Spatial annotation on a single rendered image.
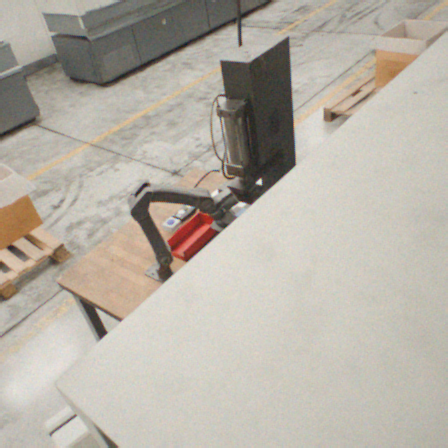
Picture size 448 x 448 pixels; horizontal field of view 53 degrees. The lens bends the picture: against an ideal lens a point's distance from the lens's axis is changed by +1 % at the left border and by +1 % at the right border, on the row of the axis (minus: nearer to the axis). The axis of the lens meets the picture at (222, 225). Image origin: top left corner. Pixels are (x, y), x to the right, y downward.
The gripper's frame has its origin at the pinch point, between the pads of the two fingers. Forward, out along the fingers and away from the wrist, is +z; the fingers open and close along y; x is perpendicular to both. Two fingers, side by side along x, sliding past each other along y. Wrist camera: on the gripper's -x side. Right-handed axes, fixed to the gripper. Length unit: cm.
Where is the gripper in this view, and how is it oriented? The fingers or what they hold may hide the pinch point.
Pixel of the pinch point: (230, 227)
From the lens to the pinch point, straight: 187.4
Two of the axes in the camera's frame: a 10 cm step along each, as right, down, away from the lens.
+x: -8.0, -3.4, 4.9
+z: 3.7, 3.7, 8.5
